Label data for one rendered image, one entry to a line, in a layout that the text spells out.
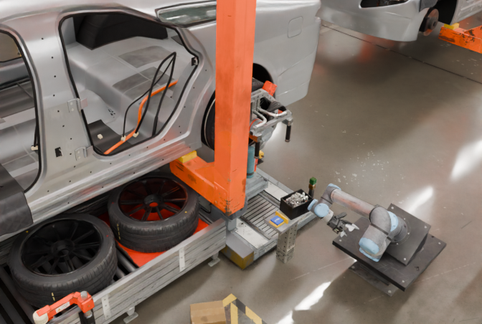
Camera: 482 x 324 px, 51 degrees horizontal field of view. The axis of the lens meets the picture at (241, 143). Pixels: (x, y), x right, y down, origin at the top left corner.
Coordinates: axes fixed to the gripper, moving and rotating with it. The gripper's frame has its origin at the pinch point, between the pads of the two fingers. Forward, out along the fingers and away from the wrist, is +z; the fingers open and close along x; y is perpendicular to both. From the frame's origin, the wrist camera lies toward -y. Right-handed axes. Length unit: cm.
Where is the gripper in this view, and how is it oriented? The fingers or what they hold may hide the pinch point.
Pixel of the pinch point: (353, 231)
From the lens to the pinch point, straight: 373.0
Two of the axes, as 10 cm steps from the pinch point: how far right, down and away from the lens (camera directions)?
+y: -4.6, 6.6, -5.9
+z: 8.1, 5.9, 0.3
